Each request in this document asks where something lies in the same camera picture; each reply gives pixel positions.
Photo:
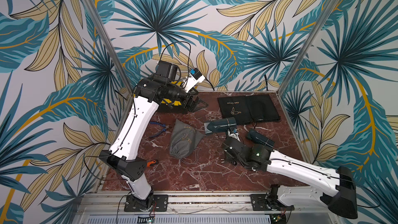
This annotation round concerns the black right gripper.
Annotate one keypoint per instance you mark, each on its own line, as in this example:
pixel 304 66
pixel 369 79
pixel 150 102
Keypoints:
pixel 229 144

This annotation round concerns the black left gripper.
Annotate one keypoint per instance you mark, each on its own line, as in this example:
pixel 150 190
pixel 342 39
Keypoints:
pixel 193 107

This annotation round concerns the dark green hair dryer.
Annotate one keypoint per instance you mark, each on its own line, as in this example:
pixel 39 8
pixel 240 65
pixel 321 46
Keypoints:
pixel 259 138
pixel 227 125

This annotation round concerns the grey fabric drawstring pouch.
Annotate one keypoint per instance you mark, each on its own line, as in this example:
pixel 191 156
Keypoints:
pixel 184 140

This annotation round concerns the black hair dryer bag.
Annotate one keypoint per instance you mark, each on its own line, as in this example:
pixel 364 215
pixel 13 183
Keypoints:
pixel 246 109

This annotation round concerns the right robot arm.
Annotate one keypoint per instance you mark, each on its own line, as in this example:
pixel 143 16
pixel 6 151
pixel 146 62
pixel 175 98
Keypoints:
pixel 333 189

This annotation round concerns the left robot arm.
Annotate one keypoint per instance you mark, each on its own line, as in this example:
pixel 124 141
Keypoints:
pixel 149 93

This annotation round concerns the yellow and black toolbox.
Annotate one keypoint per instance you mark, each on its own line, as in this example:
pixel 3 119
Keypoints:
pixel 169 102

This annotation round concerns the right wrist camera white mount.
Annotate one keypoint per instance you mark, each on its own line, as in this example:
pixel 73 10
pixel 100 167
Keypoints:
pixel 233 134

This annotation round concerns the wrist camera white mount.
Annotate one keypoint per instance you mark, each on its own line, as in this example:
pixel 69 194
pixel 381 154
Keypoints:
pixel 194 77
pixel 233 134

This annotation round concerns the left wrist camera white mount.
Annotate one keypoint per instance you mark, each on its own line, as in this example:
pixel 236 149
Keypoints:
pixel 194 77

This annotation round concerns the orange handled screwdriver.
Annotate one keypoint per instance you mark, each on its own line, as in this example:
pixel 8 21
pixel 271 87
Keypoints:
pixel 152 163

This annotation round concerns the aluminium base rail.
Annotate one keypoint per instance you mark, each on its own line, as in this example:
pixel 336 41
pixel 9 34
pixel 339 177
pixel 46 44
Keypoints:
pixel 194 207

